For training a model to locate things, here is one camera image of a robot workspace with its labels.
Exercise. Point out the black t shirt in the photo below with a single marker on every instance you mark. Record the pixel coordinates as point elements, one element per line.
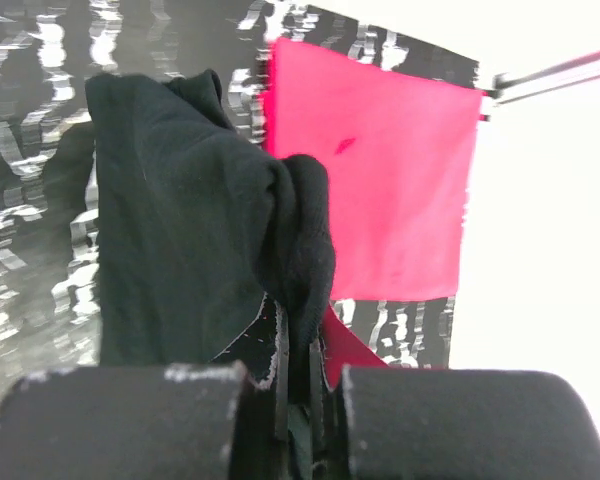
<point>197,226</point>

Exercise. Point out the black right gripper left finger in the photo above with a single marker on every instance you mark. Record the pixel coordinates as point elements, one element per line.
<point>225,420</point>

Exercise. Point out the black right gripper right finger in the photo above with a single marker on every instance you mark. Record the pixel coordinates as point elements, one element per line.
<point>374,421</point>

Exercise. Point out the folded red t shirt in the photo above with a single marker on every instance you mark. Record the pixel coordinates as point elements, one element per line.
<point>397,150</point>

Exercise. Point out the aluminium corner frame post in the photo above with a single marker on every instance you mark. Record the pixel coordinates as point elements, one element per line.
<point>508,88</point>

